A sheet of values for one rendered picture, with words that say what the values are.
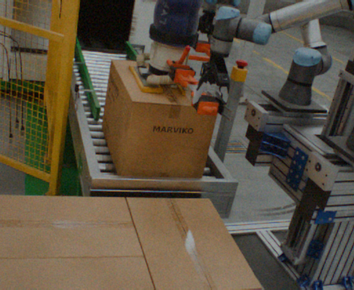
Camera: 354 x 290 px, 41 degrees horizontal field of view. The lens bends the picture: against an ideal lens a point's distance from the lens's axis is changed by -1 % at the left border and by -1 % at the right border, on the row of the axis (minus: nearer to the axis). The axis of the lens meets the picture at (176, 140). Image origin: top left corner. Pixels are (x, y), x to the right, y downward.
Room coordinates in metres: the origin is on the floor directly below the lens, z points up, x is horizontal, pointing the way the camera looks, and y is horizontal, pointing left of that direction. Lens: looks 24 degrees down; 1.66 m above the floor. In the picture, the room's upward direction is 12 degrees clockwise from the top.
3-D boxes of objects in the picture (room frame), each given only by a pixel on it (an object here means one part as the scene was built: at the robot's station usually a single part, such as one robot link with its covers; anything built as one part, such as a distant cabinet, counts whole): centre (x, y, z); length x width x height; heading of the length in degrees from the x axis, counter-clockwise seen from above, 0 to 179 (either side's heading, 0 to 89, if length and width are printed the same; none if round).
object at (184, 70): (2.02, 0.04, 1.08); 0.10 x 0.08 x 0.06; 109
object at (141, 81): (2.22, 0.21, 0.97); 0.34 x 0.10 x 0.05; 19
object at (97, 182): (1.93, 0.00, 0.58); 0.70 x 0.03 x 0.06; 111
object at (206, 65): (1.72, -0.08, 1.22); 0.09 x 0.08 x 0.12; 20
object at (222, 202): (1.93, 0.00, 0.47); 0.70 x 0.03 x 0.15; 111
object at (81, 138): (2.91, 0.72, 0.50); 2.31 x 0.05 x 0.19; 21
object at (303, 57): (2.14, -0.49, 1.20); 0.13 x 0.12 x 0.14; 146
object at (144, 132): (2.26, 0.14, 0.75); 0.60 x 0.40 x 0.40; 21
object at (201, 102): (1.68, -0.07, 1.08); 0.08 x 0.07 x 0.05; 19
